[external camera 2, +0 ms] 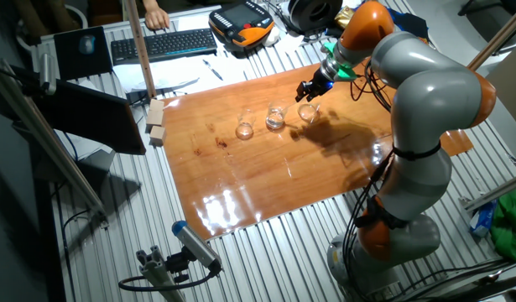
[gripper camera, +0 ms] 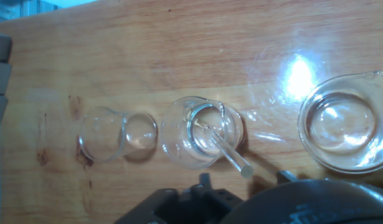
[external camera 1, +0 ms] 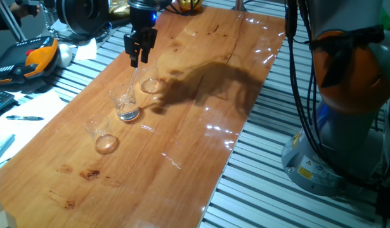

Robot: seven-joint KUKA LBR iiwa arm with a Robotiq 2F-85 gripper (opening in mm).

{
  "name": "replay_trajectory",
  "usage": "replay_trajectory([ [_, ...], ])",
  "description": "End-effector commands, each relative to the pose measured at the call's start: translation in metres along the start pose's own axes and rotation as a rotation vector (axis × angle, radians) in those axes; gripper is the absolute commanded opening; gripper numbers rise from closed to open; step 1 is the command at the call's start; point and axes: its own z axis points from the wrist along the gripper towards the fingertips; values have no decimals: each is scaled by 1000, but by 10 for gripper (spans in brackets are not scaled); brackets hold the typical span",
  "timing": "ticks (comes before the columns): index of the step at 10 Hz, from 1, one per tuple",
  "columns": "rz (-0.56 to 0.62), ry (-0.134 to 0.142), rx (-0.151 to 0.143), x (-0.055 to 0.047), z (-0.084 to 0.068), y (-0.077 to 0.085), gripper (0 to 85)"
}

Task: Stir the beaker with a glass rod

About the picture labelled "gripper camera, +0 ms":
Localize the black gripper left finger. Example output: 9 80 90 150
191 173 244 213

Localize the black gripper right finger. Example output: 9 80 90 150
277 170 300 185

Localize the clear glass stirring rod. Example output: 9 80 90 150
196 119 254 179

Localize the medium glass beaker with water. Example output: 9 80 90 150
161 96 245 170

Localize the large glass beaker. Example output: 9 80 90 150
297 70 383 174

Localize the small empty glass beaker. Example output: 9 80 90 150
78 106 159 164

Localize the glossy wooden board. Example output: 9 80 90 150
0 0 383 224

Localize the large white paper sheet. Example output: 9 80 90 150
43 0 98 9

